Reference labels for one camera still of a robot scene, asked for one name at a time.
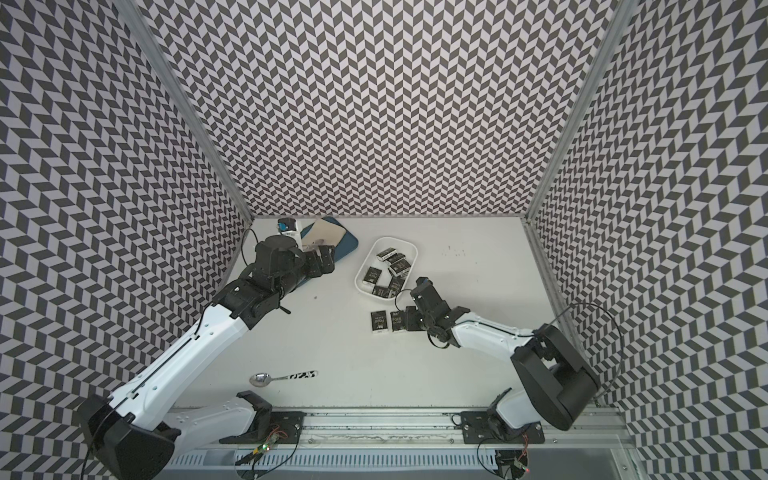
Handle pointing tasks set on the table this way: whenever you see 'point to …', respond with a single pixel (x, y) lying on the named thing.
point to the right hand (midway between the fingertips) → (410, 321)
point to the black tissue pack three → (389, 252)
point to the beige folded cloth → (325, 230)
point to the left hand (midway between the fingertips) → (319, 253)
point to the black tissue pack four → (400, 267)
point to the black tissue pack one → (379, 320)
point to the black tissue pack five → (381, 291)
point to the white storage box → (387, 268)
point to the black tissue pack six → (396, 285)
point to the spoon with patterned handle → (263, 379)
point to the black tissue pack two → (398, 319)
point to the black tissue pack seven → (372, 275)
